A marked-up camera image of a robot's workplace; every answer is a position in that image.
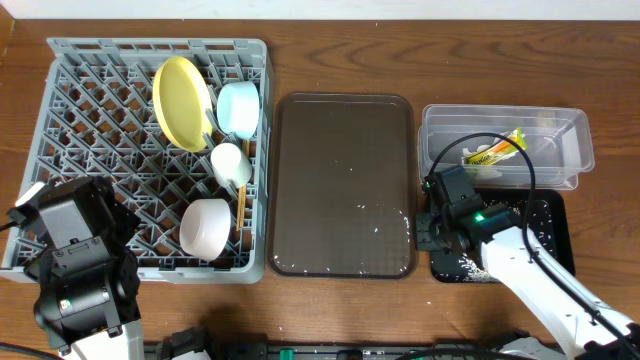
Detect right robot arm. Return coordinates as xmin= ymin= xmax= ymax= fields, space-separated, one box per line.
xmin=417 ymin=166 xmax=639 ymax=359

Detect pale green cup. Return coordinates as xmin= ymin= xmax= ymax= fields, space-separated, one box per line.
xmin=210 ymin=143 xmax=253 ymax=189

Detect clear plastic container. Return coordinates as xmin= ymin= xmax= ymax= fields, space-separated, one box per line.
xmin=418 ymin=104 xmax=595 ymax=190

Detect yellow-green plate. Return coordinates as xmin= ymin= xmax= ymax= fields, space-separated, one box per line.
xmin=152 ymin=56 xmax=213 ymax=152

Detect black waste tray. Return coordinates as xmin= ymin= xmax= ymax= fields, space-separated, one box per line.
xmin=423 ymin=188 xmax=576 ymax=285

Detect white tissue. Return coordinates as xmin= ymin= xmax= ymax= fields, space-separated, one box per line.
xmin=462 ymin=147 xmax=501 ymax=180

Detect dark brown serving tray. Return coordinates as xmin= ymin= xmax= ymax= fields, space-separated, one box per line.
xmin=267 ymin=93 xmax=418 ymax=280

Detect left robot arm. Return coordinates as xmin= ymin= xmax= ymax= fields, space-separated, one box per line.
xmin=8 ymin=176 xmax=144 ymax=359

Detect light blue saucer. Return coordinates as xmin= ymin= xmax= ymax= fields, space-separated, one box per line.
xmin=216 ymin=81 xmax=260 ymax=140

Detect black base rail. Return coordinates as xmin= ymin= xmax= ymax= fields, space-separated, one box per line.
xmin=143 ymin=327 xmax=566 ymax=360

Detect rice and food scraps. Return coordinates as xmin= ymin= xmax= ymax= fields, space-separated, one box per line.
xmin=430 ymin=200 xmax=560 ymax=283

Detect white bowl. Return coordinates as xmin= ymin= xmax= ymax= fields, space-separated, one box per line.
xmin=179 ymin=199 xmax=232 ymax=261

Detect grey dish rack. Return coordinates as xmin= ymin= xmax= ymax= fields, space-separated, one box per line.
xmin=22 ymin=38 xmax=273 ymax=284

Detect green snack wrapper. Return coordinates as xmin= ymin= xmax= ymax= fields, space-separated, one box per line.
xmin=462 ymin=128 xmax=528 ymax=166

